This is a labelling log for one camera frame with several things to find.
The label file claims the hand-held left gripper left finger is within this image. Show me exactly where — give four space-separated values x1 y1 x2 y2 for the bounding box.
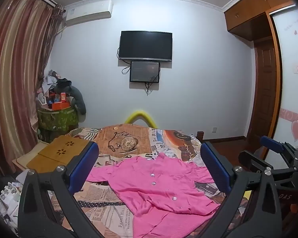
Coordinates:
18 141 103 238

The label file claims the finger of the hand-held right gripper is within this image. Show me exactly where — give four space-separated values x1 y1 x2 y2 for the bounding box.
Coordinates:
260 135 298 159
238 150 298 179

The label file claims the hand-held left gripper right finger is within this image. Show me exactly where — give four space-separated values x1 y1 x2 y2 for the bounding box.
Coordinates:
200 141 282 238

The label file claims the pink knit cardigan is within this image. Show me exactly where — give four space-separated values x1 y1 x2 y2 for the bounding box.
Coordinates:
86 152 221 231

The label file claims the pile of clothes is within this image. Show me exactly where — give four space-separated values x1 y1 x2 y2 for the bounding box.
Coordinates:
36 69 72 97

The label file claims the bamboo lap desk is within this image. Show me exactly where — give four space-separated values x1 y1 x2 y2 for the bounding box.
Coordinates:
26 135 91 174

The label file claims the green patterned storage box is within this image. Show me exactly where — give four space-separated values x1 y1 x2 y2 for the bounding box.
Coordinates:
37 104 79 143

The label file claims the white heart print wardrobe door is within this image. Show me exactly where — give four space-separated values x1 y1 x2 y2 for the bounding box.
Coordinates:
271 5 298 169

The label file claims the orange box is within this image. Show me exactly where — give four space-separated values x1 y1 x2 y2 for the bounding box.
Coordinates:
51 101 72 111

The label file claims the grey plush pillow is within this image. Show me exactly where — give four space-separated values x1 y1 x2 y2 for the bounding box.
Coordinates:
65 85 86 116

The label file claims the yellow foam tube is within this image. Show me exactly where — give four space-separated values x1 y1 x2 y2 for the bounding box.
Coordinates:
124 109 156 128

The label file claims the pile of papers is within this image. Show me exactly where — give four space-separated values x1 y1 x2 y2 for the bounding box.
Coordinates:
0 171 28 228

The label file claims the striped satin curtain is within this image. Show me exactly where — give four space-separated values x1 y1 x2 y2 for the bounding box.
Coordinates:
0 0 65 176

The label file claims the wooden overhead cabinet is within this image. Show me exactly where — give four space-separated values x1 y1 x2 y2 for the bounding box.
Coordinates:
223 0 295 41

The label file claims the small black wall monitor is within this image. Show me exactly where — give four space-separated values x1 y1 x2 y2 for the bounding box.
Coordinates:
129 61 161 83

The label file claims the large black wall television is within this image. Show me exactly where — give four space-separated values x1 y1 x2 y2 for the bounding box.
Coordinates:
118 30 173 62

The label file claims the white wall air conditioner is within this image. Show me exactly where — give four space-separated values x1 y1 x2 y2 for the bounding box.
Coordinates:
65 0 114 26

